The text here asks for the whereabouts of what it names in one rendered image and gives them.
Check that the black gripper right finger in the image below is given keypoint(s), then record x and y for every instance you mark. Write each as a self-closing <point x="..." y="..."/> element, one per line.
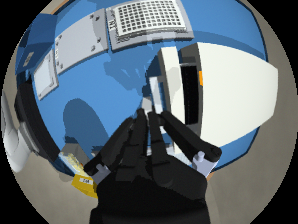
<point x="203" y="155"/>

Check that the blue open-top bin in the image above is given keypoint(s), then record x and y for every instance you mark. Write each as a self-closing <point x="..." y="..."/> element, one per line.
<point x="41" y="34"/>

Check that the blue bench mat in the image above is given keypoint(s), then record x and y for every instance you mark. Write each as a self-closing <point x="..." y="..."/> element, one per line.
<point x="95" y="95"/>

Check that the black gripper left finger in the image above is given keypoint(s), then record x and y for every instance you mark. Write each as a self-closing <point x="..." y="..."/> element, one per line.
<point x="112" y="152"/>

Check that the yellow open bin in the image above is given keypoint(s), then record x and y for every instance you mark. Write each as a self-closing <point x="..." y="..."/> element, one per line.
<point x="86" y="185"/>

